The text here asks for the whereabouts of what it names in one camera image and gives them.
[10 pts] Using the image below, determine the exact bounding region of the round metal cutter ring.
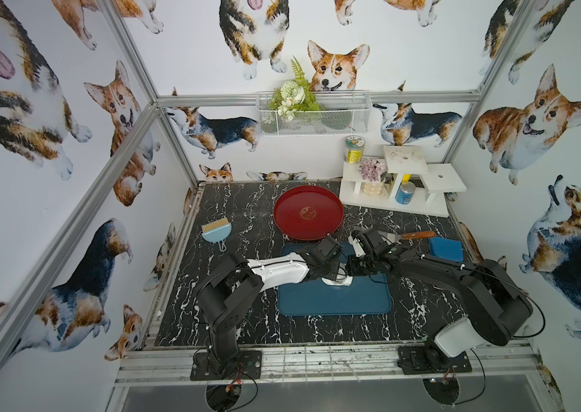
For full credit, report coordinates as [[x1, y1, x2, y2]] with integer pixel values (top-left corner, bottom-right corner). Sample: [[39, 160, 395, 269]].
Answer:
[[331, 259, 353, 284]]

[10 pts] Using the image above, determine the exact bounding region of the white dough piece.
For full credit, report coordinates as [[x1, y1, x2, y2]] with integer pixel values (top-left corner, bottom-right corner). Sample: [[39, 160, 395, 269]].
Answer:
[[321, 261, 353, 287]]

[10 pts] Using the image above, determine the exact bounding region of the blue rectangular tray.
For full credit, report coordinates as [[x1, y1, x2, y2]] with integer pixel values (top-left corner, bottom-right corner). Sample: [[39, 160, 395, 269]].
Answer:
[[277, 243, 394, 317]]

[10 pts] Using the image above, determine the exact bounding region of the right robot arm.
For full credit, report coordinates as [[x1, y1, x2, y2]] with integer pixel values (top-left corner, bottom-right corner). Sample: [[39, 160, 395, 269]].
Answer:
[[348, 229, 534, 359]]

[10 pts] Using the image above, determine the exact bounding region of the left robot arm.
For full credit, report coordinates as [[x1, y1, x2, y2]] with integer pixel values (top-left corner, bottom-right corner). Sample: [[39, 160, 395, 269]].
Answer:
[[196, 236, 342, 367]]

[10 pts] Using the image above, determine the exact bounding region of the round red tray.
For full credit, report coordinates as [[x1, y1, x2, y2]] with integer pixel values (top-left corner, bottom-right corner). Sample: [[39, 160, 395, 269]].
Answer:
[[273, 185, 345, 241]]

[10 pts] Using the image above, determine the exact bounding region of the blue bottle yellow cap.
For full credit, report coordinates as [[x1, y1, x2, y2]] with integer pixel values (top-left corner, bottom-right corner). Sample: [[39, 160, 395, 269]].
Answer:
[[395, 174, 416, 205]]

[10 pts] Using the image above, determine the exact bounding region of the blue dustpan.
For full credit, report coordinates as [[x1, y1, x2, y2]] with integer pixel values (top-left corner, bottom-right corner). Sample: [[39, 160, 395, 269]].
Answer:
[[429, 237, 465, 262]]

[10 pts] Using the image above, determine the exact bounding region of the white tiered shelf stand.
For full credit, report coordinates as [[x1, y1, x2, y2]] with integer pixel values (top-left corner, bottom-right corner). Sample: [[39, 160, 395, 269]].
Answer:
[[340, 146, 467, 217]]

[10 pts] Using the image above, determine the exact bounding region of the purple flower pot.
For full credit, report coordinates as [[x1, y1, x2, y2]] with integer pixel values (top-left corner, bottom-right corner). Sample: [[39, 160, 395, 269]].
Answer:
[[359, 157, 387, 197]]

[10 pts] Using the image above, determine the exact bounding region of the yellow green can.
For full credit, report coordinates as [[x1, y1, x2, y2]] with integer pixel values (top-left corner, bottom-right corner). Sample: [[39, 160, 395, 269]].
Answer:
[[345, 136, 365, 164]]

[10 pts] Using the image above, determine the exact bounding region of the artificial green white plant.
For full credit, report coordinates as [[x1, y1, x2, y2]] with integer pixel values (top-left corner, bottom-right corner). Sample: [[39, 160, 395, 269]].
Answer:
[[268, 57, 322, 122]]

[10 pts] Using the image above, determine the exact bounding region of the metal scraper wooden handle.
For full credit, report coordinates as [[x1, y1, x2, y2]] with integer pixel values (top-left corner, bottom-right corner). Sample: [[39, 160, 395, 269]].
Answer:
[[379, 231, 436, 243]]

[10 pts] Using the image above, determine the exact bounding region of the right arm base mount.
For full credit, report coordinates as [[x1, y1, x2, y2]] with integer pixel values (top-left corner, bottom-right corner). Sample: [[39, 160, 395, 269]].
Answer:
[[397, 345, 472, 375]]

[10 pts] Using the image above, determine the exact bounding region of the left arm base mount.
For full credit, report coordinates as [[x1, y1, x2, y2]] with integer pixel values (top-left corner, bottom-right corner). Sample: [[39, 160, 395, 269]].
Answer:
[[190, 350, 263, 381]]

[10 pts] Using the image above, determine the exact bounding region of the white wire wall basket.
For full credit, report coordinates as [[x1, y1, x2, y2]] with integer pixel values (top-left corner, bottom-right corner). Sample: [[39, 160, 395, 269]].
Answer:
[[256, 91, 372, 137]]

